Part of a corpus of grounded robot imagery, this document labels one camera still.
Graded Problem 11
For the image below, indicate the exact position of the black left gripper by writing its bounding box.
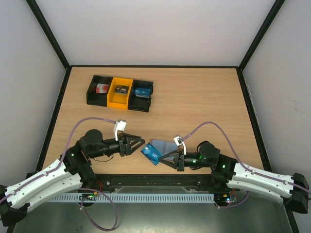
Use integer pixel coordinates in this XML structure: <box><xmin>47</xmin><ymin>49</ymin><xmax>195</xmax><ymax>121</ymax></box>
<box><xmin>89</xmin><ymin>133</ymin><xmax>145</xmax><ymax>158</ymax></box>

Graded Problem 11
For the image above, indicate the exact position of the blue VIP card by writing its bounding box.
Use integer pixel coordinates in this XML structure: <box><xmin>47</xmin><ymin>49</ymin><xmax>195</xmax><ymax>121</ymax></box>
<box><xmin>140</xmin><ymin>143</ymin><xmax>163</xmax><ymax>166</ymax></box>
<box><xmin>134</xmin><ymin>87</ymin><xmax>151</xmax><ymax>98</ymax></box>

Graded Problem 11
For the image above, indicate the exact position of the black stripe back card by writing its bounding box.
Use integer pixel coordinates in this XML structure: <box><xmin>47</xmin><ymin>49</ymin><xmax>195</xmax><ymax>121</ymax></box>
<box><xmin>115</xmin><ymin>85</ymin><xmax>129</xmax><ymax>95</ymax></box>

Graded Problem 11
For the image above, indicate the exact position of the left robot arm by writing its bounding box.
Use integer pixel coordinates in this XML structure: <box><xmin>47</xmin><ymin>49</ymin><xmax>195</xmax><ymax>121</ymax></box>
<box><xmin>0</xmin><ymin>129</ymin><xmax>145</xmax><ymax>227</ymax></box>

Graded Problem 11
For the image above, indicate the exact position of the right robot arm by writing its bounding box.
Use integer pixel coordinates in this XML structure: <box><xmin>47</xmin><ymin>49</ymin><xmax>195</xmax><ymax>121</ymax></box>
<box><xmin>159</xmin><ymin>141</ymin><xmax>309</xmax><ymax>214</ymax></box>

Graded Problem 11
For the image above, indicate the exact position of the right black bin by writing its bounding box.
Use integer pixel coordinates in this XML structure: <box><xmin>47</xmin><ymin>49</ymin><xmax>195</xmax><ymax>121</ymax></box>
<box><xmin>128</xmin><ymin>80</ymin><xmax>154</xmax><ymax>112</ymax></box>

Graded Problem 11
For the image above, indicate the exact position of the black bin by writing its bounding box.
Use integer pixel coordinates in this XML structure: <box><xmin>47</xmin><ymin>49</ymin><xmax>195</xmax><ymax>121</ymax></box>
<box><xmin>86</xmin><ymin>75</ymin><xmax>113</xmax><ymax>107</ymax></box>
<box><xmin>128</xmin><ymin>80</ymin><xmax>154</xmax><ymax>112</ymax></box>

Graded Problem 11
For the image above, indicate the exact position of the yellow bin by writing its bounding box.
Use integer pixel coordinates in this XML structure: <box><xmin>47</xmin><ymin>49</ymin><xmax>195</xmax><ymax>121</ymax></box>
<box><xmin>107</xmin><ymin>77</ymin><xmax>134</xmax><ymax>109</ymax></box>

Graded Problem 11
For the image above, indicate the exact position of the left black bin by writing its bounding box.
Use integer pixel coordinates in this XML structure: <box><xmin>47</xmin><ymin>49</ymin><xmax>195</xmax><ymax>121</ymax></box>
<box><xmin>86</xmin><ymin>75</ymin><xmax>113</xmax><ymax>107</ymax></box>

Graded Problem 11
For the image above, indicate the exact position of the metal front plate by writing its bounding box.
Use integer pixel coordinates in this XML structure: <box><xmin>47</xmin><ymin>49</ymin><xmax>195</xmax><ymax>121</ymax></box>
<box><xmin>14</xmin><ymin>196</ymin><xmax>292</xmax><ymax>233</ymax></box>

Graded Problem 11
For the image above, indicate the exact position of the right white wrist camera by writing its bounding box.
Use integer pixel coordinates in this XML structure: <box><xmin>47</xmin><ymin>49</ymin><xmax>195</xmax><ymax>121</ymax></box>
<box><xmin>173</xmin><ymin>135</ymin><xmax>187</xmax><ymax>155</ymax></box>

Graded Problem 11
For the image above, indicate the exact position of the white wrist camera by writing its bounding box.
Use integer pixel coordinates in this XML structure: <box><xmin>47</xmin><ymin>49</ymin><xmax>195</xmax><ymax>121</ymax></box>
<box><xmin>173</xmin><ymin>135</ymin><xmax>187</xmax><ymax>155</ymax></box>
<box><xmin>113</xmin><ymin>119</ymin><xmax>127</xmax><ymax>141</ymax></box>

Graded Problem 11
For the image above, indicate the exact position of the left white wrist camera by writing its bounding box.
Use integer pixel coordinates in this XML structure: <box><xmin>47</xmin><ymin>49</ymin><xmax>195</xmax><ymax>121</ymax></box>
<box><xmin>113</xmin><ymin>119</ymin><xmax>127</xmax><ymax>141</ymax></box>

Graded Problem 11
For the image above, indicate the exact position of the black aluminium frame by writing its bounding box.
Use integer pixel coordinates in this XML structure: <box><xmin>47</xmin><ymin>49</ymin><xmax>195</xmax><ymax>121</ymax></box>
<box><xmin>0</xmin><ymin>0</ymin><xmax>311</xmax><ymax>233</ymax></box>

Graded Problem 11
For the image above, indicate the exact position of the light blue cable duct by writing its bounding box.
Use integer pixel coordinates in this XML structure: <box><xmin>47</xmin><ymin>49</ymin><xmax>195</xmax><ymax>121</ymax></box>
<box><xmin>49</xmin><ymin>193</ymin><xmax>214</xmax><ymax>203</ymax></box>

